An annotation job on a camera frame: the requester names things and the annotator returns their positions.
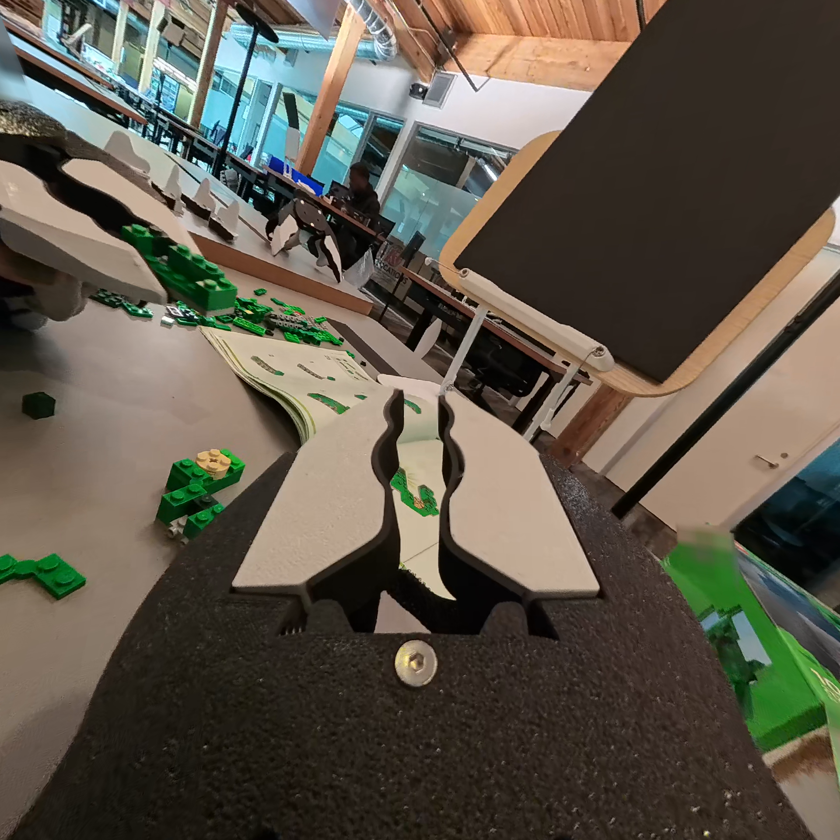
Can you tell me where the green angled brick plate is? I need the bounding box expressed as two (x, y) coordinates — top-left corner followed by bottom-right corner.
(0, 553), (87, 600)

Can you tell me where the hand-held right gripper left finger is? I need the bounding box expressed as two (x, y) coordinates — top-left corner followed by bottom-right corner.
(233, 388), (404, 633)

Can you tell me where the wooden column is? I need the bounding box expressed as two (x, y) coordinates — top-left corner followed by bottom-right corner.
(294, 5), (366, 177)

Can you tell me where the open building instruction booklet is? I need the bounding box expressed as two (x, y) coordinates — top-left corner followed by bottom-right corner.
(200, 325), (460, 592)

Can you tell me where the black floor lamp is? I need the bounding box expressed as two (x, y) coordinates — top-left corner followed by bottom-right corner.
(213, 0), (281, 178)

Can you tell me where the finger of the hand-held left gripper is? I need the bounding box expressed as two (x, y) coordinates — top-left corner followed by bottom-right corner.
(62, 157), (191, 249)
(0, 161), (168, 322)

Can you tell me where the pile of green toy bricks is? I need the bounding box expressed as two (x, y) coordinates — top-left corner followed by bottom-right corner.
(92, 285), (345, 349)

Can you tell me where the black slanted pole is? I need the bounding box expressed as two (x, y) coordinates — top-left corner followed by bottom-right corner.
(610, 270), (840, 520)

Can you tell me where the grey desk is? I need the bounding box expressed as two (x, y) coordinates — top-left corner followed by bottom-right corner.
(0, 289), (427, 837)

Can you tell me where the green printed cardboard box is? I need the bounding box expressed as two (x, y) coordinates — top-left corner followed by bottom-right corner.
(663, 525), (840, 770)

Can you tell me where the black board with wooden rim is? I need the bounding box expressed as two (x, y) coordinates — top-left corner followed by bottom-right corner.
(438, 0), (840, 399)

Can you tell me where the large green brick assembly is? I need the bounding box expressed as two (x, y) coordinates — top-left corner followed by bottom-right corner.
(121, 223), (238, 316)

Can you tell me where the green brick assembly tan stud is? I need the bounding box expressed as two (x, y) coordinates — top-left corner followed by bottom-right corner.
(155, 448), (246, 543)

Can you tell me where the black and white device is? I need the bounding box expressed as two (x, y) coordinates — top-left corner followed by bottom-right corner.
(265, 196), (344, 284)

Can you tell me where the white door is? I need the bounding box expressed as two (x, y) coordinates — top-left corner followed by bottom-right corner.
(583, 246), (840, 534)

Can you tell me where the long grey table wooden edge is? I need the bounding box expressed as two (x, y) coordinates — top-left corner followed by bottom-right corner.
(0, 72), (376, 317)

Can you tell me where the white stand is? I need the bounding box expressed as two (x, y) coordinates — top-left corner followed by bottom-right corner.
(377, 258), (616, 442)

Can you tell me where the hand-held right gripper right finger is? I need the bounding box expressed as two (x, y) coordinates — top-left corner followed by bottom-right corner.
(436, 392), (601, 631)

